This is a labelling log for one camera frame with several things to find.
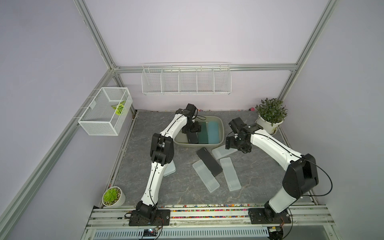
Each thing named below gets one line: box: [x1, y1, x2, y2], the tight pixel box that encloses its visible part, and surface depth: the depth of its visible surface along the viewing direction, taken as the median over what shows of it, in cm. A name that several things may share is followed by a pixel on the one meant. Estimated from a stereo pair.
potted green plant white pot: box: [255, 98, 288, 135], surface depth 98 cm
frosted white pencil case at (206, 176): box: [192, 159, 220, 193], surface depth 88 cm
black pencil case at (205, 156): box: [196, 147, 223, 177], surface depth 95 cm
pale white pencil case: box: [163, 159, 177, 177], surface depth 89 cm
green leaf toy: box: [111, 100, 126, 116], surface depth 83 cm
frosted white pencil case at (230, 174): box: [220, 157, 242, 192], surface depth 88 cm
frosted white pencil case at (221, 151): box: [212, 144, 238, 160], surface depth 97 cm
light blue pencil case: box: [207, 121, 220, 144], surface depth 109 cm
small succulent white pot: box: [102, 186, 126, 208], surface depth 74 cm
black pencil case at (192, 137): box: [187, 132, 199, 144], surface depth 103 cm
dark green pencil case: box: [198, 121, 209, 144], surface depth 105 cm
